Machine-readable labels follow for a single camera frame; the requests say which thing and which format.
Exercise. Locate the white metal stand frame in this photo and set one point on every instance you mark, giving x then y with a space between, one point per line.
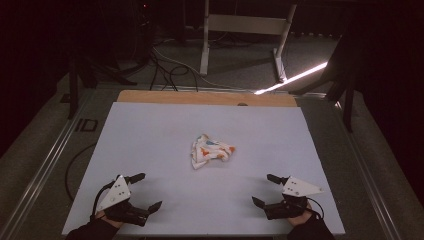
245 24

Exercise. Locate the person's right hand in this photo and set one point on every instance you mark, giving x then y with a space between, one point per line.
301 220

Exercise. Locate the metal floor rail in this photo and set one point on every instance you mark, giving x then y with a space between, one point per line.
370 180
43 170

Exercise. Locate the white fruit print pants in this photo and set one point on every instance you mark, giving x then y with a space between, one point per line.
208 151

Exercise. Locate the black stand with legs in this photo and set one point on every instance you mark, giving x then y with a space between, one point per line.
73 86
348 106

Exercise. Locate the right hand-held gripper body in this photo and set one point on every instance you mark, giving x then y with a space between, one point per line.
298 188

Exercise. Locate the person's left hand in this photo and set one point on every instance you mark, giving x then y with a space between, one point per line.
108 217

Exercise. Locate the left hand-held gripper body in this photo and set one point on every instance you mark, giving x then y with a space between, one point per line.
116 195

